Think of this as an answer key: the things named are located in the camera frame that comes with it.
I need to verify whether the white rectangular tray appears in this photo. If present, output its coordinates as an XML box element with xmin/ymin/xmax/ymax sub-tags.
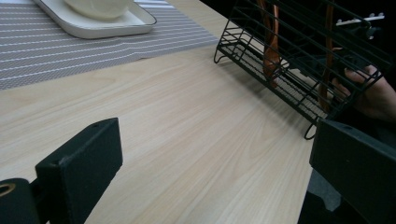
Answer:
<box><xmin>32</xmin><ymin>0</ymin><xmax>158</xmax><ymax>40</ymax></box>

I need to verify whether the grey striped placemat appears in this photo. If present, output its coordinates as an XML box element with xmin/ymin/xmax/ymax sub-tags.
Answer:
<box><xmin>0</xmin><ymin>0</ymin><xmax>220</xmax><ymax>91</ymax></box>

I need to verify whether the brown wooden utensil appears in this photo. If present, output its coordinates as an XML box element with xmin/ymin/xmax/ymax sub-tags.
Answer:
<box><xmin>317</xmin><ymin>0</ymin><xmax>336</xmax><ymax>114</ymax></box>

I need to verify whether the white bowl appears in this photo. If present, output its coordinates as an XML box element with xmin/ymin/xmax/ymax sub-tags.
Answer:
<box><xmin>64</xmin><ymin>0</ymin><xmax>134</xmax><ymax>21</ymax></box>

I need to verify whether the black wire rack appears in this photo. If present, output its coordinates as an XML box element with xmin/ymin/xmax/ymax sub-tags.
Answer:
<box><xmin>213</xmin><ymin>0</ymin><xmax>395</xmax><ymax>141</ymax></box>

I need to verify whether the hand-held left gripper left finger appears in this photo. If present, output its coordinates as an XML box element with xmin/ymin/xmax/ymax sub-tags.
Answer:
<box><xmin>35</xmin><ymin>117</ymin><xmax>123</xmax><ymax>224</ymax></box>

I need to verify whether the brown wooden spoon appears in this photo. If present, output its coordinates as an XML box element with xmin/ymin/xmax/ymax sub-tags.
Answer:
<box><xmin>256</xmin><ymin>0</ymin><xmax>283</xmax><ymax>89</ymax></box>

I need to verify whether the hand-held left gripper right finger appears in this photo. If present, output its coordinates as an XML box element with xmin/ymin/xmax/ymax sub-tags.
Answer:
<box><xmin>309</xmin><ymin>119</ymin><xmax>396</xmax><ymax>224</ymax></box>

